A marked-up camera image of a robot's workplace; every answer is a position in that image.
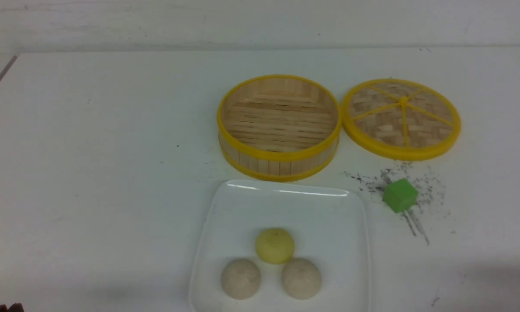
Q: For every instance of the green cube block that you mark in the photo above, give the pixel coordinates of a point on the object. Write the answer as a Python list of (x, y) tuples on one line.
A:
[(400, 195)]

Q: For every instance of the yellow bamboo steamer lid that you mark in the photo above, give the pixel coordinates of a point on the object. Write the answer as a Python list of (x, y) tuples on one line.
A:
[(400, 120)]

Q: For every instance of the white steamed bun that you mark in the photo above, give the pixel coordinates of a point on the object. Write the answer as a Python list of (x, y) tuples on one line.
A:
[(241, 279), (301, 279)]

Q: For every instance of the yellow bamboo steamer basket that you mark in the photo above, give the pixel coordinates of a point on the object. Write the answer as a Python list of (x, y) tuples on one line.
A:
[(279, 128)]

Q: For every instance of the yellow steamed bun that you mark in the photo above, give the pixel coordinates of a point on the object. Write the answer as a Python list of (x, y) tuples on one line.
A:
[(275, 246)]

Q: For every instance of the white square plate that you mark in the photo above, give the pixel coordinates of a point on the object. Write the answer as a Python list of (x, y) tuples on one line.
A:
[(328, 226)]

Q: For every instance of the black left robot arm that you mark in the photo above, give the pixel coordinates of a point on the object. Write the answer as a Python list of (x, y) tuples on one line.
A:
[(16, 307)]

